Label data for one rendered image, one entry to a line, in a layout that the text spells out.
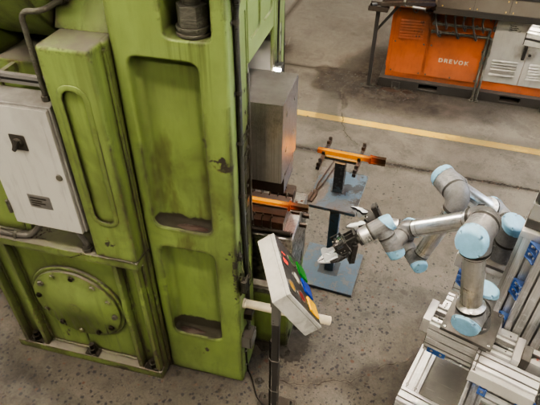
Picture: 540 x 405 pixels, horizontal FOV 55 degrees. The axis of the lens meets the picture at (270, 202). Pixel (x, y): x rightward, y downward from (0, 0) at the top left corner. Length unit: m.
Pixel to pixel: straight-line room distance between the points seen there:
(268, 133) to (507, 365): 1.43
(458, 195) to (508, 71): 3.66
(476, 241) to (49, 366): 2.51
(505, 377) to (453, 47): 4.01
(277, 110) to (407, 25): 3.80
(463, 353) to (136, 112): 1.78
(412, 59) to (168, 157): 4.13
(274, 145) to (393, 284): 1.76
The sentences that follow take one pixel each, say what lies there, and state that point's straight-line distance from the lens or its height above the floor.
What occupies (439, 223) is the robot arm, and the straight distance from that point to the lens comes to 2.22.
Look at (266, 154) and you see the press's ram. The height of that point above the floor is 1.42.
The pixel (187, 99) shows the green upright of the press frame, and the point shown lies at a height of 1.75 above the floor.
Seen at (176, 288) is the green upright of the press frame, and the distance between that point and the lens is 2.76.
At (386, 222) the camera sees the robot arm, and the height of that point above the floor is 1.26.
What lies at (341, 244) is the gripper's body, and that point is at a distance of 2.21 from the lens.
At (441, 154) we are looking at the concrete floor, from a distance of 5.02.
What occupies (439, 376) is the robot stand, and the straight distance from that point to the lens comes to 3.08.
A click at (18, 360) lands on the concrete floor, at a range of 3.56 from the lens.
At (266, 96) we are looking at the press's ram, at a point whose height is 1.67.
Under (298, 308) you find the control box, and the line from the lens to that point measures 2.05.
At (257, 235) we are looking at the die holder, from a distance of 2.62.
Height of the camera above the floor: 2.71
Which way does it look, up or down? 40 degrees down
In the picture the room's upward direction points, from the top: straight up
